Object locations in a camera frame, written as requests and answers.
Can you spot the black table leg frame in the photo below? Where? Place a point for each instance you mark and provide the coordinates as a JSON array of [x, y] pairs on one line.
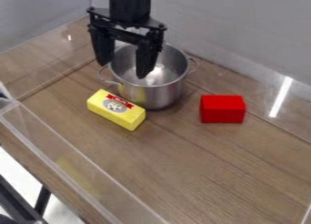
[[22, 213]]

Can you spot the yellow butter block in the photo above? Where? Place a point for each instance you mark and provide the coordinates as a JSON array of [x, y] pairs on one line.
[[116, 109]]

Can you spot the silver steel pot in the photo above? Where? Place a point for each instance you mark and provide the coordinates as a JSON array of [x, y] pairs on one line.
[[160, 89]]

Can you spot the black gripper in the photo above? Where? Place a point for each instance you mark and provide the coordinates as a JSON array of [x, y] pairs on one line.
[[126, 22]]

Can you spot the red rectangular block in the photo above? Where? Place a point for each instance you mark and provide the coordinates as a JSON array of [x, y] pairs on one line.
[[222, 109]]

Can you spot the clear acrylic front barrier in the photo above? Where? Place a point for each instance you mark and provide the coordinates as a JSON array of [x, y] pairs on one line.
[[80, 184]]

